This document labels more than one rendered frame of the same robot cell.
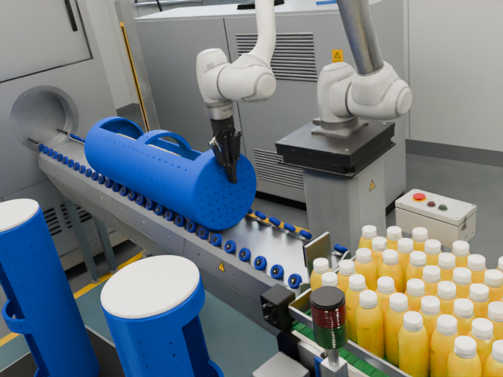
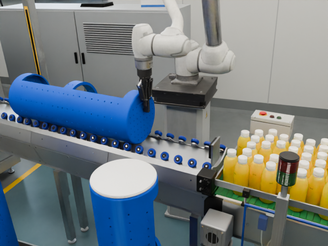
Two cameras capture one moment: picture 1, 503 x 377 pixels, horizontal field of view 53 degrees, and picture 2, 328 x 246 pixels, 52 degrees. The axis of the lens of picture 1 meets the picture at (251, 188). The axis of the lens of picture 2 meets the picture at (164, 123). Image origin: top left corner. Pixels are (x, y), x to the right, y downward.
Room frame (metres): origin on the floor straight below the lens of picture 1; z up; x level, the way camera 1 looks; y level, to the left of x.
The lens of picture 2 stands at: (0.03, 0.63, 1.83)
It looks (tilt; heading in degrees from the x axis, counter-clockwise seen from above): 25 degrees down; 336
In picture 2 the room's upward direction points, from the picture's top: 2 degrees counter-clockwise
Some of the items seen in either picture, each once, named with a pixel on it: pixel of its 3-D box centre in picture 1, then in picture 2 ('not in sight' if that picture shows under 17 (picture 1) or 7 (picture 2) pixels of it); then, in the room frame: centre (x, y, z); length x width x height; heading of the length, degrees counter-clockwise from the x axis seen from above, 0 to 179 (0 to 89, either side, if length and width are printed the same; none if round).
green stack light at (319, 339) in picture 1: (330, 328); (286, 174); (0.72, -0.10, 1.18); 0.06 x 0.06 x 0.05
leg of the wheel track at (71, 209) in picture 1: (82, 241); not in sight; (2.82, 1.12, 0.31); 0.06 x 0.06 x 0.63; 37
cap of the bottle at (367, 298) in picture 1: (367, 298); (271, 165); (0.92, -0.23, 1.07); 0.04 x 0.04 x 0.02
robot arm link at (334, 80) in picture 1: (338, 90); (188, 57); (1.98, -0.41, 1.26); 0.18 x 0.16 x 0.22; 39
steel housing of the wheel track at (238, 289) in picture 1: (152, 215); (61, 142); (2.08, 0.47, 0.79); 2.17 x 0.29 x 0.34; 37
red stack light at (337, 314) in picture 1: (328, 308); (288, 163); (0.72, -0.10, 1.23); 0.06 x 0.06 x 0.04
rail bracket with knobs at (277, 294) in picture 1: (281, 307); (207, 182); (1.09, -0.03, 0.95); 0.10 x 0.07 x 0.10; 127
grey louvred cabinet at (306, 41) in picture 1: (260, 105); (94, 71); (3.82, -0.17, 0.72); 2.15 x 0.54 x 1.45; 45
